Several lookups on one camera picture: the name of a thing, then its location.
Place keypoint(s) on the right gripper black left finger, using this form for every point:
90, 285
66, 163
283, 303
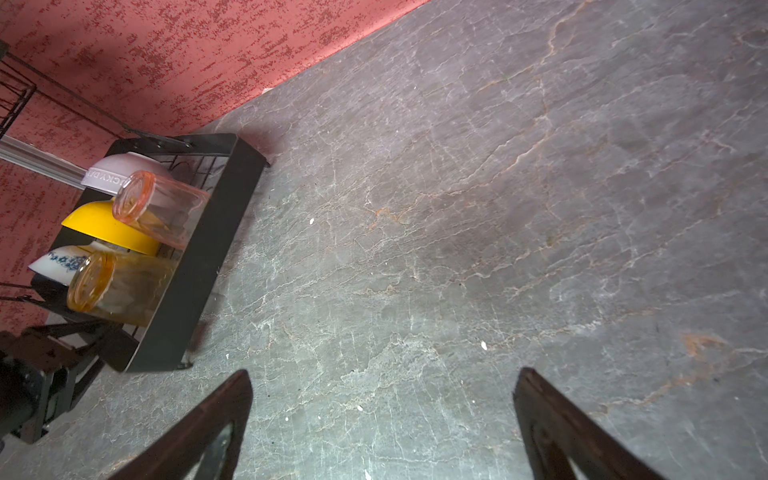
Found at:
207, 441

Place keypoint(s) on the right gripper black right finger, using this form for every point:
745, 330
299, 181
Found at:
559, 436

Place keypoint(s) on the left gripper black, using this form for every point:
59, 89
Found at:
46, 370

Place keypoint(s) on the amber drinking glass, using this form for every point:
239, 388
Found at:
120, 287

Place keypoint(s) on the pink drinking glass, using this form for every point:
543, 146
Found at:
162, 208

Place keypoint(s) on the lavender white bowl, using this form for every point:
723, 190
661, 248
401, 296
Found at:
108, 174

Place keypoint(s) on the blue floral white bowl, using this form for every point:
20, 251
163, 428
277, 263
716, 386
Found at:
61, 264

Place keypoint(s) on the yellow bowl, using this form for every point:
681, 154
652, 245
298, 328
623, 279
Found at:
96, 219

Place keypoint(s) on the aluminium corner post left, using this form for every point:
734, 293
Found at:
46, 164

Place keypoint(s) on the black wire dish rack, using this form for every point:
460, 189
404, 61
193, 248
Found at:
161, 346

